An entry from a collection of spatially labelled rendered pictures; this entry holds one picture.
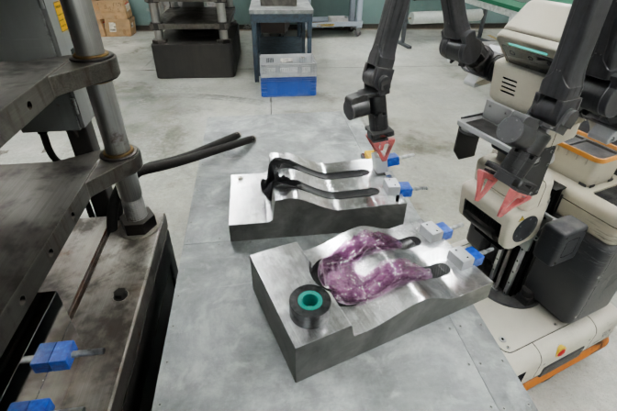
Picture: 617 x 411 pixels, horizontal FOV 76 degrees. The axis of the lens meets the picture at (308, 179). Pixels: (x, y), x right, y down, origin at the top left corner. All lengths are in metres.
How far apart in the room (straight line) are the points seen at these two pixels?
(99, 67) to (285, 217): 0.57
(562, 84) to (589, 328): 1.18
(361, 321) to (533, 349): 0.99
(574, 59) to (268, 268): 0.74
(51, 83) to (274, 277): 0.60
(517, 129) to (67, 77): 0.93
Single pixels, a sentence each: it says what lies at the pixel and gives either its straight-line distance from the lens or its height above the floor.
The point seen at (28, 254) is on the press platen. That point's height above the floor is 1.04.
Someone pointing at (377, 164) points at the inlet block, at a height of 0.93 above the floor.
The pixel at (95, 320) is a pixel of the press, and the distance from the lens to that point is 1.06.
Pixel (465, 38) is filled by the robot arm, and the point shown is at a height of 1.28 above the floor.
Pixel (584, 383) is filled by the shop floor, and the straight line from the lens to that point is 2.11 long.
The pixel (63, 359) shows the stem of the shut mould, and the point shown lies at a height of 0.89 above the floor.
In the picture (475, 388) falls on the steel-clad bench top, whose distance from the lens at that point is 0.91.
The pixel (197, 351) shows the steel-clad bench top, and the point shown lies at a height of 0.80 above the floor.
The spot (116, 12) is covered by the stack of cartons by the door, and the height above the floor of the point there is 0.38.
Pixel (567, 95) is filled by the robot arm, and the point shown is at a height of 1.26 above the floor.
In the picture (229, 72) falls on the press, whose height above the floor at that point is 0.07.
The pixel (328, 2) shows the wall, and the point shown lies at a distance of 7.56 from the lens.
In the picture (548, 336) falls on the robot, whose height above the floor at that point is 0.28.
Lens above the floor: 1.54
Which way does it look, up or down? 33 degrees down
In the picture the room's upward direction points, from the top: 1 degrees clockwise
